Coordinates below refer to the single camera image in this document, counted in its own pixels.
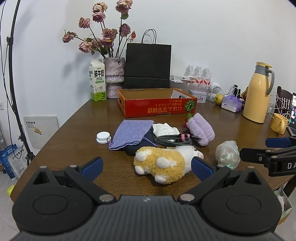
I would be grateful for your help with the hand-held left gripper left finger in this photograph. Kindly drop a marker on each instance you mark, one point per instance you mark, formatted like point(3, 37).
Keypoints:
point(93, 165)

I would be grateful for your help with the clear plastic container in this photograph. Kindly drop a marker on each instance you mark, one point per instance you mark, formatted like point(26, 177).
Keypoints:
point(182, 86)

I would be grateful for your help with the wooden chair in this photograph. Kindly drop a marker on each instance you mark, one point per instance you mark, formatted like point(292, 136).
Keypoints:
point(283, 95)

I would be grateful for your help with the yellow thermos jug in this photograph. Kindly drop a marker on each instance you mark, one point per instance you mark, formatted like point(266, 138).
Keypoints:
point(256, 97)

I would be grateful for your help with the white wall socket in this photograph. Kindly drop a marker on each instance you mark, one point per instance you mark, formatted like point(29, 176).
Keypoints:
point(1, 105)

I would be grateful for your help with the white cloth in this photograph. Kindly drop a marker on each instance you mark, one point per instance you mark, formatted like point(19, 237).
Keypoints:
point(163, 128)

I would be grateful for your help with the dark navy pouch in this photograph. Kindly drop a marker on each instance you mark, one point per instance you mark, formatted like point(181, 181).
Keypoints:
point(133, 150)

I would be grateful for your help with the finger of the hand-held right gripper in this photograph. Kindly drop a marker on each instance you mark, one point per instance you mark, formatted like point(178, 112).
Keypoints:
point(251, 155)
point(278, 141)

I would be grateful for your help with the marbled purple vase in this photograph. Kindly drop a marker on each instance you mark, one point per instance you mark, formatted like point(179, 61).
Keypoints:
point(113, 69)

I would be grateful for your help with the purple knitted pouch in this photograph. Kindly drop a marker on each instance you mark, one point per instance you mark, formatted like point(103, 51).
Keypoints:
point(131, 132)

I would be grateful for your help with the black light stand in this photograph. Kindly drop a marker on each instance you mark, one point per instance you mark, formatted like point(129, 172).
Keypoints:
point(11, 58)

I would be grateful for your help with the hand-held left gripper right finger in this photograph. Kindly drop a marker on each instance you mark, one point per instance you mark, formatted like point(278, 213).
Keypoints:
point(201, 167)

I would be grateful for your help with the small white fan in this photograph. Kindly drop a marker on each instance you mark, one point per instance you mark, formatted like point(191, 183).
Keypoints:
point(216, 89)

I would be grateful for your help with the yellow mug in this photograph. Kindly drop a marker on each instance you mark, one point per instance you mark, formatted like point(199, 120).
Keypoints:
point(278, 124)

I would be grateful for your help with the clear plastic bag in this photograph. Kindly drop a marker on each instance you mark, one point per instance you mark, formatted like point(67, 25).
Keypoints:
point(226, 153)

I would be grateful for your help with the flat white box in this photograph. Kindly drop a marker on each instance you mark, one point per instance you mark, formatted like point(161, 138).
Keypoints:
point(181, 78)

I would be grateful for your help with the yellow white plush toy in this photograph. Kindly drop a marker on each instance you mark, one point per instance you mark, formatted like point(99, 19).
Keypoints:
point(161, 160)

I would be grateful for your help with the white round lid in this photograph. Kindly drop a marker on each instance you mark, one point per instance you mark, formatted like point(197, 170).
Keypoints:
point(103, 137)

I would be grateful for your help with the laptop screen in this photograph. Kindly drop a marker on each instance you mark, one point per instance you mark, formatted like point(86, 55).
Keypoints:
point(293, 111)

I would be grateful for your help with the black paper bag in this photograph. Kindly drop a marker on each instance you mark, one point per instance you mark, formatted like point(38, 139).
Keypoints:
point(148, 64)

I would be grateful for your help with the orange cardboard box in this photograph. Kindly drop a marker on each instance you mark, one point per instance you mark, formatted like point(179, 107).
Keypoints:
point(150, 109)

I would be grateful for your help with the dried pink rose bouquet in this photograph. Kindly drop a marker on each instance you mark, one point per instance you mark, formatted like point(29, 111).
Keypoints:
point(107, 33)

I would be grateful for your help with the white tin box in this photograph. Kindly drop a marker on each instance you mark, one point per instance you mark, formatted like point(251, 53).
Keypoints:
point(198, 96)

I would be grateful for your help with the yellow green floor object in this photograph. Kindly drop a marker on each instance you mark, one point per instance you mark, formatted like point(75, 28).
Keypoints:
point(10, 190)

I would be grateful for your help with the purple tissue pack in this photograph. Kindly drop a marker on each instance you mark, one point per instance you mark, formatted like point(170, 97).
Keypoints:
point(231, 104)

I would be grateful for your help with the green white milk carton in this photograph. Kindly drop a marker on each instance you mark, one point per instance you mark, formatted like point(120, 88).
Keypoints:
point(97, 81)

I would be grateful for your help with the trash bin with bag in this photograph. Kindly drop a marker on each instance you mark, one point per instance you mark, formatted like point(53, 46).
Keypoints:
point(283, 204)

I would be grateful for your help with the blue white bag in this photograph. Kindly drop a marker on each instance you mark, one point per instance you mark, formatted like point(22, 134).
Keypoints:
point(13, 162)

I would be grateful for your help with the fluffy purple towel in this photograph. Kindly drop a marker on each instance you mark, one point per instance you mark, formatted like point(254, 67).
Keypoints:
point(201, 126)

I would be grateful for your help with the green apple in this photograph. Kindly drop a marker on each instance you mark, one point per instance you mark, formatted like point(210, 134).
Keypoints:
point(219, 99)

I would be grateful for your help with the colourful snack packet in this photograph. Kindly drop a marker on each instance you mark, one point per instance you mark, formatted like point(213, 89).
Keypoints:
point(244, 93)

